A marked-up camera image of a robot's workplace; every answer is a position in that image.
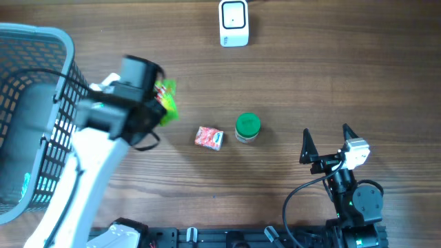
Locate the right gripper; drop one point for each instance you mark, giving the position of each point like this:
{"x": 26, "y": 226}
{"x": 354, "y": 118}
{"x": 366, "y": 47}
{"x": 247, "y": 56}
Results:
{"x": 309, "y": 154}

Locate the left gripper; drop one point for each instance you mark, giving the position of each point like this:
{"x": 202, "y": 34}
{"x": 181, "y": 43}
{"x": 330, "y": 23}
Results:
{"x": 157, "y": 110}

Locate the Haribo gummy candy bag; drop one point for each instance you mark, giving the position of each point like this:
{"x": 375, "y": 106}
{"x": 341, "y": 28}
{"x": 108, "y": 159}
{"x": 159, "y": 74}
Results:
{"x": 165, "y": 93}

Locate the red orange snack pack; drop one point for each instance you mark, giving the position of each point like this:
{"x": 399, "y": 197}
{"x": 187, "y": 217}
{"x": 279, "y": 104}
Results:
{"x": 209, "y": 137}

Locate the green lid jar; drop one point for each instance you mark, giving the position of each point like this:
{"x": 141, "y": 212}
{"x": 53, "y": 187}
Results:
{"x": 247, "y": 127}

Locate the teal wet wipes pack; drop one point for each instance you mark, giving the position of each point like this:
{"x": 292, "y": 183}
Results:
{"x": 25, "y": 184}

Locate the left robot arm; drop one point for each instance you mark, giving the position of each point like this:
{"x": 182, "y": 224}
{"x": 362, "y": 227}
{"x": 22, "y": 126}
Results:
{"x": 109, "y": 122}

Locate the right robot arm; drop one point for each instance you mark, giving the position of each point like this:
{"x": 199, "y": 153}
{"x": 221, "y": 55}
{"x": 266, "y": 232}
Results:
{"x": 358, "y": 203}

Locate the white barcode scanner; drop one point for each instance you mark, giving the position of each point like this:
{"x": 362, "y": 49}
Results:
{"x": 233, "y": 19}

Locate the grey plastic mesh basket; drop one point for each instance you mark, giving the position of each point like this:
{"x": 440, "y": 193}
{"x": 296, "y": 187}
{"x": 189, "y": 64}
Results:
{"x": 40, "y": 87}

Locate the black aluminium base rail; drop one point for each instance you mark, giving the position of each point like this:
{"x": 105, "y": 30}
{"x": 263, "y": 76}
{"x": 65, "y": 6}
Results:
{"x": 308, "y": 237}

